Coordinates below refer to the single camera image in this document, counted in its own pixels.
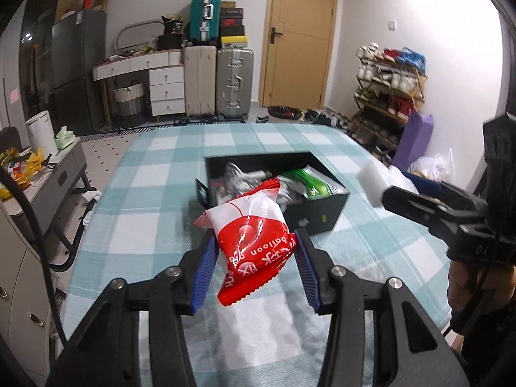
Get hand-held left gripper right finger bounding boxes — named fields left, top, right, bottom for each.
left=293, top=228, right=470, bottom=387

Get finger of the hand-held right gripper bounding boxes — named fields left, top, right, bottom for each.
left=381, top=185, right=461, bottom=247
left=437, top=183, right=487, bottom=221

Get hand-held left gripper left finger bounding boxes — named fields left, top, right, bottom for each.
left=44, top=232, right=222, bottom=387

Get white bubble wrap piece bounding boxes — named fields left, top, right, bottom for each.
left=357, top=163, right=393, bottom=209

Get red and white packet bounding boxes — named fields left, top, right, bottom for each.
left=193, top=177, right=299, bottom=307

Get black cardboard box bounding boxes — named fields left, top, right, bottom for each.
left=194, top=151, right=351, bottom=236

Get green packet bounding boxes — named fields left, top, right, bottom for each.
left=280, top=166, right=347, bottom=200

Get person's right forearm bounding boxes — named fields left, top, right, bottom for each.
left=447, top=262, right=516, bottom=372

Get dark blue cloth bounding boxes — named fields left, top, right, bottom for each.
left=403, top=171, right=444, bottom=199

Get white plastic bag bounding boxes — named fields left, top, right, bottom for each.
left=409, top=149, right=454, bottom=178

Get purple paper bag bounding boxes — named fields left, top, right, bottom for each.
left=393, top=111, right=434, bottom=172

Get checked teal tablecloth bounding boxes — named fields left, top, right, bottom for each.
left=66, top=123, right=460, bottom=387

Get wooden shoe rack with shoes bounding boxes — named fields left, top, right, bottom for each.
left=354, top=42, right=429, bottom=160

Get row of shoes on floor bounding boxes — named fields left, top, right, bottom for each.
left=256, top=105, right=355, bottom=130

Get grey side table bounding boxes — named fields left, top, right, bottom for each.
left=0, top=141, right=99, bottom=271

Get white cabinet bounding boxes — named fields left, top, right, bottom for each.
left=0, top=199, right=69, bottom=372

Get woven laundry basket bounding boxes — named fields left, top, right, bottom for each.
left=113, top=81, right=146, bottom=127

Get white desk with drawers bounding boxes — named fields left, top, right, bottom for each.
left=93, top=48, right=186, bottom=124

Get beige suitcase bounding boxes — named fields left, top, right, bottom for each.
left=183, top=44, right=218, bottom=119

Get silver suitcase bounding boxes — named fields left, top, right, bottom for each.
left=215, top=47, right=254, bottom=121

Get green tissue pack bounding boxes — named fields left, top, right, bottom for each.
left=54, top=126, right=77, bottom=150

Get yellow plastic bag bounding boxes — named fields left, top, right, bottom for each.
left=0, top=147, right=51, bottom=200

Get wooden door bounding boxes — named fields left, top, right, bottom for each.
left=260, top=0, right=337, bottom=109

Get white trash bin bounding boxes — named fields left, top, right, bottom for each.
left=25, top=111, right=58, bottom=156

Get grey refrigerator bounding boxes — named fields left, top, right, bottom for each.
left=52, top=8, right=109, bottom=135

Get black bag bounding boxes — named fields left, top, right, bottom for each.
left=157, top=15, right=186, bottom=51

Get oval mirror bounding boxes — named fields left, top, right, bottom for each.
left=115, top=19, right=166, bottom=51

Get stack of shoe boxes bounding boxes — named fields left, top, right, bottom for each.
left=220, top=1, right=246, bottom=49

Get teal suitcase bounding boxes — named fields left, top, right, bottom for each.
left=189, top=0, right=223, bottom=47

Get dark glass cabinet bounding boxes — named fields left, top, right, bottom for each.
left=20, top=0, right=67, bottom=122

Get cardboard boxes on refrigerator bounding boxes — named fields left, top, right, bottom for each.
left=54, top=0, right=114, bottom=21

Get black cable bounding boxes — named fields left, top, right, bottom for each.
left=0, top=167, right=67, bottom=347

